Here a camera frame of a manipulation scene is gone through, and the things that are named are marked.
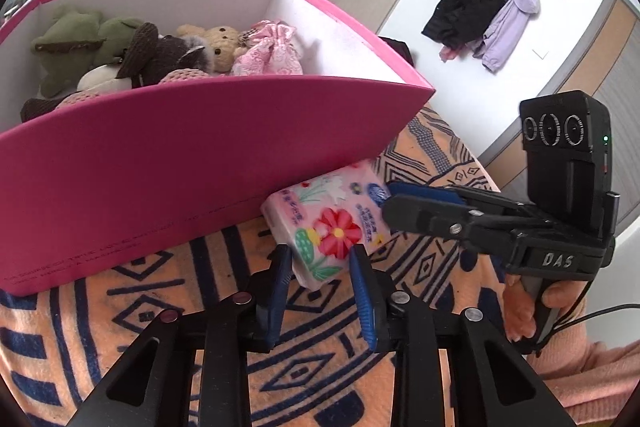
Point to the black jacket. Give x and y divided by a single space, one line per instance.
470 7

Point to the folded dark clothes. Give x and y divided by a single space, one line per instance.
400 49

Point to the floral tissue packet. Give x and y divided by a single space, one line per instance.
325 227

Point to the orange patterned blanket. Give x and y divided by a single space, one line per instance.
150 357

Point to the pink garment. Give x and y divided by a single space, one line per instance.
450 52

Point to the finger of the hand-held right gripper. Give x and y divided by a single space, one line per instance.
425 193
425 217

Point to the lilac jacket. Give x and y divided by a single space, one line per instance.
510 27

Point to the brown moose plush toy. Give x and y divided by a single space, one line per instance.
150 52

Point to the tan teddy bear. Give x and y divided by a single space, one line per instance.
220 44

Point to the green plush toy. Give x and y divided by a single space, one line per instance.
65 37

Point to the person's right hand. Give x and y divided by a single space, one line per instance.
517 307

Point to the person's right forearm pink sleeve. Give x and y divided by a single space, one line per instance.
595 382

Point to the pink storage box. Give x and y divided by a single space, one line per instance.
175 157

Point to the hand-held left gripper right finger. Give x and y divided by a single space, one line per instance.
362 302

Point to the pink knitted plush toy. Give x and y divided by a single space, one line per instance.
185 76

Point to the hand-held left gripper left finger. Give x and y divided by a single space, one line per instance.
277 302

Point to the pink lace doll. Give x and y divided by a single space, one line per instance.
270 57

